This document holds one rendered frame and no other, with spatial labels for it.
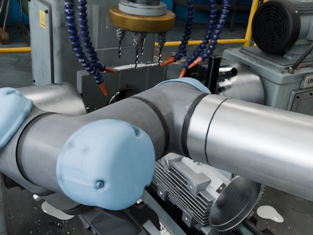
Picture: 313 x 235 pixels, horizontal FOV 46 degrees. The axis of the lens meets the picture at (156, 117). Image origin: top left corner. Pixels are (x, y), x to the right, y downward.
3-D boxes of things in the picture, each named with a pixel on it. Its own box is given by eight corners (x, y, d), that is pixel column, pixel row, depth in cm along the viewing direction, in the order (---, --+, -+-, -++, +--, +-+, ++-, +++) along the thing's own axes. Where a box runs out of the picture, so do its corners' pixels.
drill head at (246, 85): (151, 124, 132) (158, 57, 120) (234, 105, 153) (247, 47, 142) (194, 160, 114) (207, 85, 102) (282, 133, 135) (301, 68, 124)
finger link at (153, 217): (162, 217, 57) (135, 191, 52) (167, 223, 56) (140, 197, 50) (140, 239, 57) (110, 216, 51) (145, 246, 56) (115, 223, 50)
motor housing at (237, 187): (148, 196, 95) (155, 133, 87) (204, 176, 105) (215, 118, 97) (197, 249, 81) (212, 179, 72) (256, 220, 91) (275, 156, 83)
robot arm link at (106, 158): (176, 100, 35) (96, 93, 41) (88, 142, 27) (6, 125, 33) (184, 175, 37) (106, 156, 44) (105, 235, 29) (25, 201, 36)
